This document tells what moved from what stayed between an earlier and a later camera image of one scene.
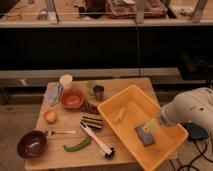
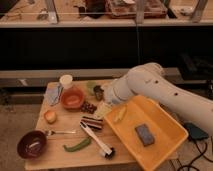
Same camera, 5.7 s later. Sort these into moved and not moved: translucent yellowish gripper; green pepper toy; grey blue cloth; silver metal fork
Moved: translucent yellowish gripper
Not moved: grey blue cloth; silver metal fork; green pepper toy
